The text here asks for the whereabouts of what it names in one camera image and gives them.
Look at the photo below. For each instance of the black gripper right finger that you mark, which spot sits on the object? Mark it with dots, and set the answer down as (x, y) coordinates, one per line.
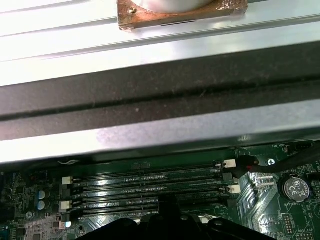
(187, 230)

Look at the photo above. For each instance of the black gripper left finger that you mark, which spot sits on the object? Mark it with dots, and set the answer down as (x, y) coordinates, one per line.
(150, 230)

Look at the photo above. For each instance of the black RAM slot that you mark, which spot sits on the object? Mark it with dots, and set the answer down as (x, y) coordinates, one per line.
(112, 201)
(112, 214)
(125, 187)
(125, 175)

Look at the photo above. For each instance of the green motherboard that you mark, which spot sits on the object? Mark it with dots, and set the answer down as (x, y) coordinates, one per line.
(250, 207)

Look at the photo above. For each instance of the silver coin battery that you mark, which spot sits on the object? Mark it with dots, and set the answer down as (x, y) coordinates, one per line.
(297, 188)

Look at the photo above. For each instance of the black PC case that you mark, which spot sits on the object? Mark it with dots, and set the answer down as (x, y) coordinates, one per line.
(150, 87)

